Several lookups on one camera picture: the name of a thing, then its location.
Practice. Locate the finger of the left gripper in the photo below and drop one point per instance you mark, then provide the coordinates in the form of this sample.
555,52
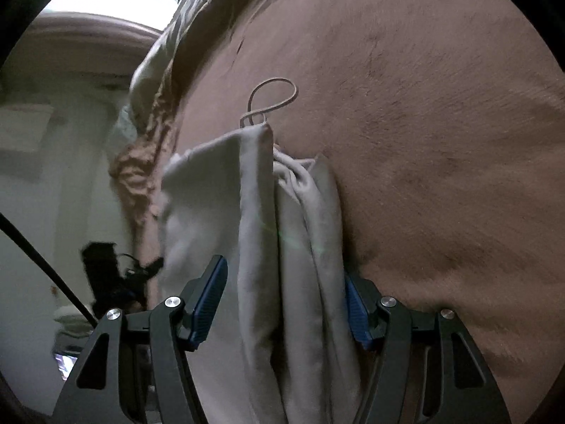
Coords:
117,280

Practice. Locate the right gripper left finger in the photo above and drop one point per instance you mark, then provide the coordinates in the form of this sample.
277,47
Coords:
130,360

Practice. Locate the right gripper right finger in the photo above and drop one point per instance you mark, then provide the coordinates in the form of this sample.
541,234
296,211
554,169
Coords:
425,366

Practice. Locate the light grey jacket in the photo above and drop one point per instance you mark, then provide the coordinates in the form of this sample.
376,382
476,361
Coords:
280,349

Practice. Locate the tablet screen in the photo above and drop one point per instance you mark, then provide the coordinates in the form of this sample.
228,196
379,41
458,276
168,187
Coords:
65,363

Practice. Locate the right beige curtain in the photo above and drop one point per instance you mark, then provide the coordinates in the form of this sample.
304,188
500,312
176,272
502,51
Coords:
80,43

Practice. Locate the brown bed sheet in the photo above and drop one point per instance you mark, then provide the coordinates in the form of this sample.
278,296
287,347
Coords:
443,121

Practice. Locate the beige duvet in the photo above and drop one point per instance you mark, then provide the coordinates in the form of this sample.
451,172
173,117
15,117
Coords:
148,76

